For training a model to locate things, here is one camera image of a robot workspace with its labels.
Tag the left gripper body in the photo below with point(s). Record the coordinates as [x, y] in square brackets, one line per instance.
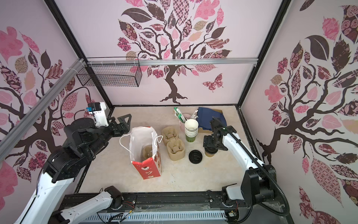
[116, 130]

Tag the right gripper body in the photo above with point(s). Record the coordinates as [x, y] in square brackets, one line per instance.
[212, 141]

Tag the white paper cup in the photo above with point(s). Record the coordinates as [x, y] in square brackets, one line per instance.
[210, 154]

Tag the single pulp cup carrier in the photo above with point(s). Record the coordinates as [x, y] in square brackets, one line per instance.
[147, 152]

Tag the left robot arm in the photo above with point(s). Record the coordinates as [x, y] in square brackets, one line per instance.
[84, 141]

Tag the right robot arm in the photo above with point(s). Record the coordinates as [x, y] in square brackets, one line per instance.
[259, 184]

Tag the brown cardboard box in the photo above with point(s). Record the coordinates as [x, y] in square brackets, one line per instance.
[219, 112]

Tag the dark blue napkin stack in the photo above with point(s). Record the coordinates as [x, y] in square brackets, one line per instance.
[207, 117]

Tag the stack of paper cups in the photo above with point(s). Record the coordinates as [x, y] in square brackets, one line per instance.
[191, 129]

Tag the pink straw holder cup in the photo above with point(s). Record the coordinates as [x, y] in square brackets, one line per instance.
[182, 125]

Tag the brown pulp cup carrier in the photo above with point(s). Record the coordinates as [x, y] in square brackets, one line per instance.
[175, 146]

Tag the green wrapped straw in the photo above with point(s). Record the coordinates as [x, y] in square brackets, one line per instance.
[179, 114]

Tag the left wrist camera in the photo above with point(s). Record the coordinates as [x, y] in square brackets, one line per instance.
[97, 109]

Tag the black wire basket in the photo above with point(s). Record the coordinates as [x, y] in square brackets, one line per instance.
[111, 71]

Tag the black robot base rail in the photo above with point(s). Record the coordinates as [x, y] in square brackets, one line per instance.
[160, 201]

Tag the white slotted cable duct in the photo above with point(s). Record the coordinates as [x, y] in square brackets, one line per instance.
[153, 217]

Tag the aluminium rail back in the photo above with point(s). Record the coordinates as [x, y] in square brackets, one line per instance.
[240, 60]

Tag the aluminium rail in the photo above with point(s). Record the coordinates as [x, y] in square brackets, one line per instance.
[240, 60]
[10, 140]

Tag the aluminium rail left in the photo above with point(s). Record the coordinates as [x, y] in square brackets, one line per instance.
[10, 140]

